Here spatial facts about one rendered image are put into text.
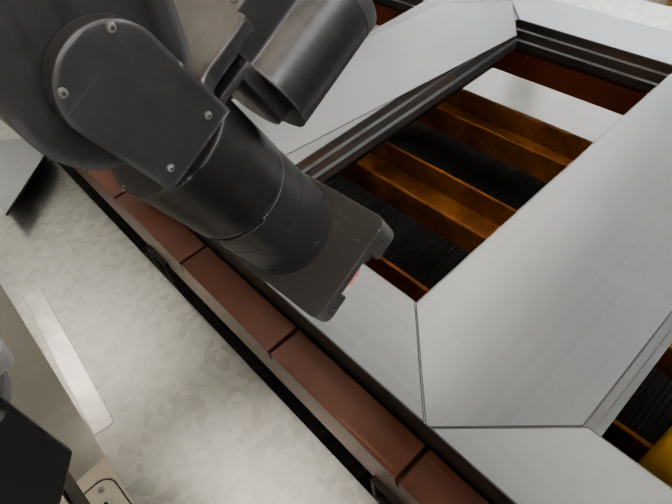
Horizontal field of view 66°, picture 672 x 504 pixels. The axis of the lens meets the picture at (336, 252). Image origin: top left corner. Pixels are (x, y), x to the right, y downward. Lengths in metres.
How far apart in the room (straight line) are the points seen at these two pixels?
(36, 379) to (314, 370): 1.35
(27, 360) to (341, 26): 1.70
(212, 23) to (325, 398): 0.38
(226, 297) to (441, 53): 0.53
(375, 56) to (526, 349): 0.57
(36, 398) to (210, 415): 1.10
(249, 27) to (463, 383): 0.36
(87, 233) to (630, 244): 0.83
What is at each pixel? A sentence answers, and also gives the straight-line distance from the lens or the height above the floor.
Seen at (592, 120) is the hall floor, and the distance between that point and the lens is 2.33.
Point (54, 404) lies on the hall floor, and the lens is 1.72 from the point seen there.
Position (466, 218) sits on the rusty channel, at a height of 0.68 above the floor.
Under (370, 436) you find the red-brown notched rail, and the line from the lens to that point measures 0.50.
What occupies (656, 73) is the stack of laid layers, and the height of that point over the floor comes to 0.84.
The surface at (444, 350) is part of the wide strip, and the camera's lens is 0.50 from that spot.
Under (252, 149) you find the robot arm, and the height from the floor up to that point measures 1.16.
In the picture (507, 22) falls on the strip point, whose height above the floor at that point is 0.86.
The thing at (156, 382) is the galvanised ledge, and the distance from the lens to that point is 0.75.
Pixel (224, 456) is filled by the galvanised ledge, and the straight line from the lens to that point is 0.68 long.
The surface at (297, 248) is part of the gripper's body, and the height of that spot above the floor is 1.09.
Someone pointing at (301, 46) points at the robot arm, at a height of 1.19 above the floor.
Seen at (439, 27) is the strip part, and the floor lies 0.86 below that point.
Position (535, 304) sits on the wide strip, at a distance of 0.54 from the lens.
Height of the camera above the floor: 1.29
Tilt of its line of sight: 48 degrees down
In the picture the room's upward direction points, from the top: 9 degrees counter-clockwise
